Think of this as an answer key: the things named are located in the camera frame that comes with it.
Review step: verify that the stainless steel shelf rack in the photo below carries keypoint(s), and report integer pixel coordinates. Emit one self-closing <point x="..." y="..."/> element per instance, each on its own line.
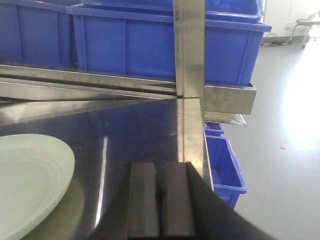
<point x="197" y="102"/>

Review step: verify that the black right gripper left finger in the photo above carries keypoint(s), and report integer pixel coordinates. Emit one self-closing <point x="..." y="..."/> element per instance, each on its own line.
<point x="133" y="214"/>

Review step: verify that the lower blue plastic bin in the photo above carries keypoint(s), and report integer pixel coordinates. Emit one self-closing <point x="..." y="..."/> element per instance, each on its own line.
<point x="228" y="180"/>

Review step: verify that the blue plastic bin left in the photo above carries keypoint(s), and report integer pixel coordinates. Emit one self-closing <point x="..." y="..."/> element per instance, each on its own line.
<point x="37" y="33"/>

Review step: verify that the large blue plastic bin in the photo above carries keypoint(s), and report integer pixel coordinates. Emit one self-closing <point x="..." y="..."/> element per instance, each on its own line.
<point x="143" y="45"/>

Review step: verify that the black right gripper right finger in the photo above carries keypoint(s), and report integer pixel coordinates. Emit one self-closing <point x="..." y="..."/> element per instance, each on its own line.
<point x="192" y="211"/>

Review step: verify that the pale green round plate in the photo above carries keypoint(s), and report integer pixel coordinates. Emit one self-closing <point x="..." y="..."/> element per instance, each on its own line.
<point x="35" y="173"/>

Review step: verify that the small far blue bin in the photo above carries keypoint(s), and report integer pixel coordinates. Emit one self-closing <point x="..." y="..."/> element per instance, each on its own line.
<point x="213" y="129"/>

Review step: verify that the blue bin stacked inside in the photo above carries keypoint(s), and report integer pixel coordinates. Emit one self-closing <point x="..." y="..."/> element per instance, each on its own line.
<point x="242" y="11"/>

